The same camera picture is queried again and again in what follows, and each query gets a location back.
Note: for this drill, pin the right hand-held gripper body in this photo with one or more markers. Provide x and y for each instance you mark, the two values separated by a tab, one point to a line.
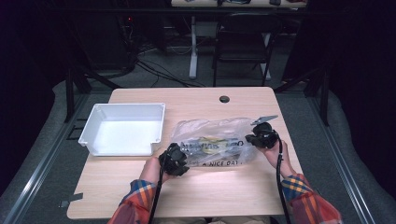
266	137

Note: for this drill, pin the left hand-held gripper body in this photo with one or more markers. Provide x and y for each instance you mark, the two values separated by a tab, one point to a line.
174	160

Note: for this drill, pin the clear plastic smiley bag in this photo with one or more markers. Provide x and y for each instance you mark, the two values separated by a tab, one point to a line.
214	130

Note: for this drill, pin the white plastic bin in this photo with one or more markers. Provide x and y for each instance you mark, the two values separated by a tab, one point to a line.
124	133

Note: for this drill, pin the person's right hand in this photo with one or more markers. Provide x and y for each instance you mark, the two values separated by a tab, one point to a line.
274	157

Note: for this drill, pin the person's left hand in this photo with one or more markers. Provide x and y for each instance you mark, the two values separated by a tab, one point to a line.
152	171

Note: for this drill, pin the dark table grommet hole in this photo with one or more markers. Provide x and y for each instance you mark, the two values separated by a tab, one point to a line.
224	99

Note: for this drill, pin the black metal stand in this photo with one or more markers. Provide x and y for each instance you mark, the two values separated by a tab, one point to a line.
70	93
325	93

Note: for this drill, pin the white desk leg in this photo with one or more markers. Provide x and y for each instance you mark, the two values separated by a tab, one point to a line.
193	56

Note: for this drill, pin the black folding chair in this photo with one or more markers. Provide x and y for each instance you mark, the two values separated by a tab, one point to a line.
249	34

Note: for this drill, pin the grey floor tape strip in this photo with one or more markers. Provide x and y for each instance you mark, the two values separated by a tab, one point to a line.
73	199

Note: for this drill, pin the dark curtain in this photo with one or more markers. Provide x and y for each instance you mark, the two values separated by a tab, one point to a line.
364	77
28	62

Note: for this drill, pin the dark equipment cabinet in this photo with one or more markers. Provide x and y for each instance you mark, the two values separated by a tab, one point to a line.
102	40

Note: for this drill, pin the aluminium floor rail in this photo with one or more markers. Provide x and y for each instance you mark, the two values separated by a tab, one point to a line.
342	168
40	171

